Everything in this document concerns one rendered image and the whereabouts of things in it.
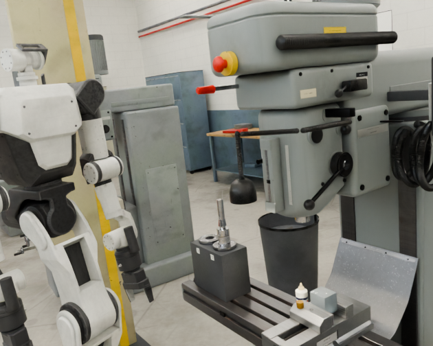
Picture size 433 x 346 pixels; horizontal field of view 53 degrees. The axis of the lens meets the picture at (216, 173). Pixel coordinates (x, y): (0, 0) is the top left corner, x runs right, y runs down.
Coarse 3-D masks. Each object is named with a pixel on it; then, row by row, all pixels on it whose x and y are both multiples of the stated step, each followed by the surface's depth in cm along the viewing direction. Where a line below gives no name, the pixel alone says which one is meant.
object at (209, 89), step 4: (232, 84) 123; (236, 84) 124; (200, 88) 116; (204, 88) 117; (208, 88) 118; (212, 88) 118; (216, 88) 120; (220, 88) 120; (224, 88) 121; (228, 88) 122; (232, 88) 123; (236, 88) 124; (196, 92) 117; (200, 92) 116; (204, 92) 117; (208, 92) 118; (212, 92) 119
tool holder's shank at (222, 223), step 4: (216, 200) 161; (220, 200) 160; (220, 204) 160; (220, 208) 161; (220, 212) 161; (220, 216) 161; (224, 216) 162; (220, 220) 162; (224, 220) 162; (220, 224) 162; (224, 224) 162; (220, 228) 163; (224, 228) 162
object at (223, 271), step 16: (208, 240) 170; (192, 256) 175; (208, 256) 164; (224, 256) 158; (240, 256) 162; (208, 272) 167; (224, 272) 158; (240, 272) 163; (208, 288) 170; (224, 288) 160; (240, 288) 164
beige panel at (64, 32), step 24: (24, 0) 237; (48, 0) 244; (72, 0) 251; (24, 24) 238; (48, 24) 245; (72, 24) 252; (48, 48) 246; (72, 48) 254; (48, 72) 248; (72, 72) 256; (72, 192) 263; (96, 216) 273; (96, 240) 275; (120, 288) 288
